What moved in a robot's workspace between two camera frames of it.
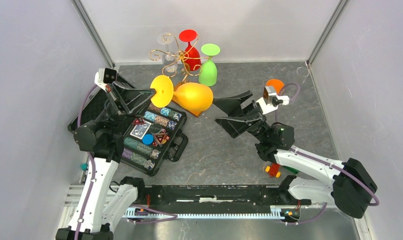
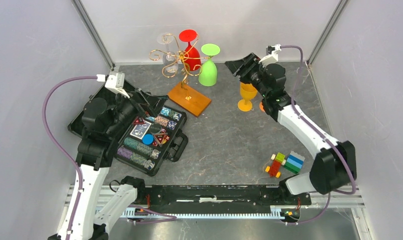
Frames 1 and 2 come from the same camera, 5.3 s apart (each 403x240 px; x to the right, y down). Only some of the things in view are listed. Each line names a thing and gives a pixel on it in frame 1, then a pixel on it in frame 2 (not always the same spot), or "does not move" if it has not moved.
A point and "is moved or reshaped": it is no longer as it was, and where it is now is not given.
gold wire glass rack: x=183 y=63 does not move
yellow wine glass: x=194 y=97 is moved or reshaped
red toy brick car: x=274 y=170 does not move
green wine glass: x=208 y=74 does not move
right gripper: x=234 y=125 -> x=243 y=67
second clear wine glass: x=169 y=65 does not move
